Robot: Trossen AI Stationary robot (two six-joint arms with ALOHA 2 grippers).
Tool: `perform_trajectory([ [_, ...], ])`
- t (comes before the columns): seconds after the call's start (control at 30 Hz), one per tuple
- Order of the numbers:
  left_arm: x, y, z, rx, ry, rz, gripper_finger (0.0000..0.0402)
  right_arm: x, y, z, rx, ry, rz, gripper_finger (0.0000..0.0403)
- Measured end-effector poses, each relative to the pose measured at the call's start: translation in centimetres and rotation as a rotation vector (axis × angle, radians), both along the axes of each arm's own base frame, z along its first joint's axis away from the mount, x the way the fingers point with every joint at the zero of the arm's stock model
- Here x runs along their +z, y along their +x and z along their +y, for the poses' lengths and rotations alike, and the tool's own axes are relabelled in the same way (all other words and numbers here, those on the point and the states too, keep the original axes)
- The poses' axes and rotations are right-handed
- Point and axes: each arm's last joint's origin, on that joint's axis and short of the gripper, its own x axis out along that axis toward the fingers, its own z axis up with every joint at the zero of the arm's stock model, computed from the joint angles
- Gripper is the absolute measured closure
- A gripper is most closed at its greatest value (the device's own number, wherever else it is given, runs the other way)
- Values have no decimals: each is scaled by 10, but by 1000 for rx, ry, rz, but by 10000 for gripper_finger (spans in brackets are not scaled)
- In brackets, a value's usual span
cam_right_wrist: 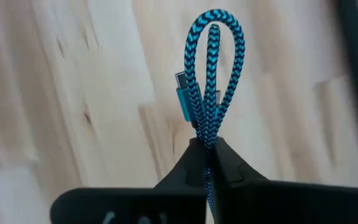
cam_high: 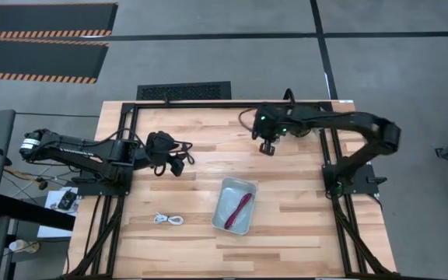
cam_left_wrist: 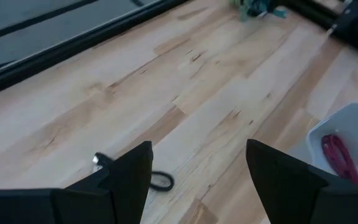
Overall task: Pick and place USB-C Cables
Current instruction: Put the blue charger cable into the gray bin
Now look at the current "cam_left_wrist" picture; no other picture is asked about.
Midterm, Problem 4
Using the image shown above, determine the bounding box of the red USB-C cable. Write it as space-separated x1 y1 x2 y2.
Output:
321 133 358 187

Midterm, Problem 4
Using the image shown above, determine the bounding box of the black metal table frame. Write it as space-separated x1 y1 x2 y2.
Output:
0 0 358 101

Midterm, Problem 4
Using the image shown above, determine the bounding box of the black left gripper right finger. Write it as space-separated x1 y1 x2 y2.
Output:
246 138 358 224

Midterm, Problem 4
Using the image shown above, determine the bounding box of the white plastic bin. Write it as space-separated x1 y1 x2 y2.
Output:
305 102 358 192

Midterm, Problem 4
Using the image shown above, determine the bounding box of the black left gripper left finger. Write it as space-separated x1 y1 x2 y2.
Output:
50 140 154 224

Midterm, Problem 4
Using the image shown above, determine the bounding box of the small potted green plant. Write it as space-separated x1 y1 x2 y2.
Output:
228 0 289 23

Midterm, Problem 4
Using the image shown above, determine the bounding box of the black USB-C cable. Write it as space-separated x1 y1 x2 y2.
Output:
92 151 175 192

